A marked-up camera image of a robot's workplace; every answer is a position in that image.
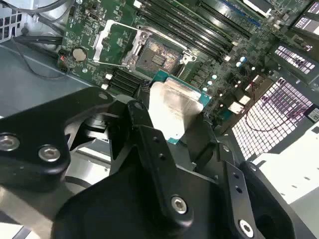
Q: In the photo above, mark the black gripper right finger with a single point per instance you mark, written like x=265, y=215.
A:
x=236, y=189

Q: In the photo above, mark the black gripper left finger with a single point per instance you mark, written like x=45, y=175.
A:
x=37, y=139

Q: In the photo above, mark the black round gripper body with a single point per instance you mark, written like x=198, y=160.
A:
x=119, y=211

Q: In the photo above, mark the silver topped CPU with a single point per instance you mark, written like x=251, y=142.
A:
x=174, y=107

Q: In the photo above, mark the metal socket cover frame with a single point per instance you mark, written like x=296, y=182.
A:
x=98, y=53

